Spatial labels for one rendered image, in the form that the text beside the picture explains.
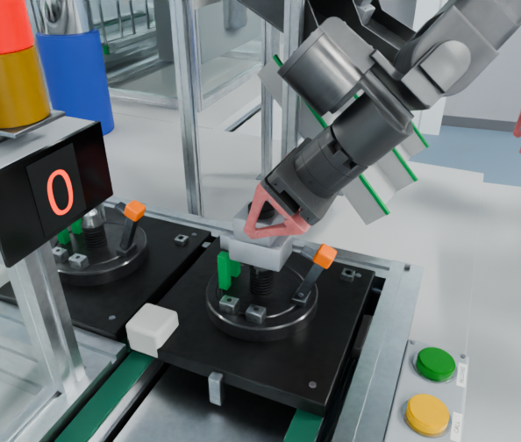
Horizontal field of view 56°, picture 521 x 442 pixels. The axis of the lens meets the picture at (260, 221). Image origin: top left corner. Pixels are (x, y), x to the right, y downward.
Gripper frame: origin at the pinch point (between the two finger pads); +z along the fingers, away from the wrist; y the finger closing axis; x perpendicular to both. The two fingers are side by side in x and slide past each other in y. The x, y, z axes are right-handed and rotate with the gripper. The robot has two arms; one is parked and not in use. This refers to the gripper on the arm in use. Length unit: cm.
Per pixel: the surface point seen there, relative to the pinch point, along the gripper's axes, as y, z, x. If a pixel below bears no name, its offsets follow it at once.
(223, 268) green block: 1.8, 7.8, 1.3
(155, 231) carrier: -8.9, 22.9, -8.5
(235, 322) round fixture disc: 6.3, 7.9, 6.4
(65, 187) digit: 18.5, -2.4, -14.0
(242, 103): -99, 48, -23
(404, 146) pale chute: -48.0, -0.8, 11.9
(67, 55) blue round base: -53, 49, -58
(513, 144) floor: -329, 41, 108
